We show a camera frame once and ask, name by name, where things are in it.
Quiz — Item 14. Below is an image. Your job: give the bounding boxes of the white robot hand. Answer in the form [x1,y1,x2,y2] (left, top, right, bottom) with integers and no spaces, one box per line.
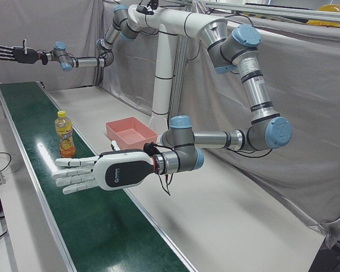
[52,141,156,196]

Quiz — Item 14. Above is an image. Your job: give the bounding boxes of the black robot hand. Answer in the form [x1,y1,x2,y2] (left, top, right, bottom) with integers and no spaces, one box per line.
[0,39,41,65]

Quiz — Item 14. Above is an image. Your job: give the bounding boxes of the orange drink bottle yellow cap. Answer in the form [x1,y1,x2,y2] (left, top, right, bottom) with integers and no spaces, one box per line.
[54,110,76,159]

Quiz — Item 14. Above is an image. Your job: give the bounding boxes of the pink plastic basket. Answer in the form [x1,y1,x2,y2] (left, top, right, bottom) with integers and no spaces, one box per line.
[105,116,159,151]

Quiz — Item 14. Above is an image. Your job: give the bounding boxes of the grey fabric curtain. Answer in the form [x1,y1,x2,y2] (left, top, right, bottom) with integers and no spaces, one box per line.
[0,0,105,91]
[100,0,340,250]

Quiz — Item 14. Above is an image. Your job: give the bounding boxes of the green conveyor belt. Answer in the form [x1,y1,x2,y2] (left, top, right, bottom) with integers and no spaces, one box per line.
[0,81,199,272]

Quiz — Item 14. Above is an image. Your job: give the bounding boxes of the white robot torso column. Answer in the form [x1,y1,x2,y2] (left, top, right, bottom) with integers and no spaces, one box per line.
[127,4,230,125]

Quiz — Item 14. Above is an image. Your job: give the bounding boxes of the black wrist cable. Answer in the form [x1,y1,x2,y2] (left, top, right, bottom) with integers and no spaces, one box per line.
[156,172,175,197]

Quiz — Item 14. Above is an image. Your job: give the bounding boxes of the aluminium post behind torso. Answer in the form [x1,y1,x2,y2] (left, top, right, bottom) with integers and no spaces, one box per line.
[168,35,189,121]

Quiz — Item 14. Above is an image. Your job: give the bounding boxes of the black floor cable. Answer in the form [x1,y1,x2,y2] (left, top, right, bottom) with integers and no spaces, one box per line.
[0,152,12,172]

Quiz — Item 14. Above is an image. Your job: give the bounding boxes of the black head camera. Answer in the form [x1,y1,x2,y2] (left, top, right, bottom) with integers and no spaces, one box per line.
[135,0,160,16]

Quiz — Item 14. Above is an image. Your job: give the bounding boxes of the black forearm cable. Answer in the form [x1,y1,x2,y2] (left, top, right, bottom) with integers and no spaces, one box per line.
[233,148,274,159]

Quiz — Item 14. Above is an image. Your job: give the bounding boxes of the black shoulder cable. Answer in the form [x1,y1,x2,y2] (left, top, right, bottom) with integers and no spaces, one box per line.
[186,39,202,62]

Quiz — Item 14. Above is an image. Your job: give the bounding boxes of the aluminium frame beam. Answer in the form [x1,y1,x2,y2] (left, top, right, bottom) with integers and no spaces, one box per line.
[192,0,340,24]

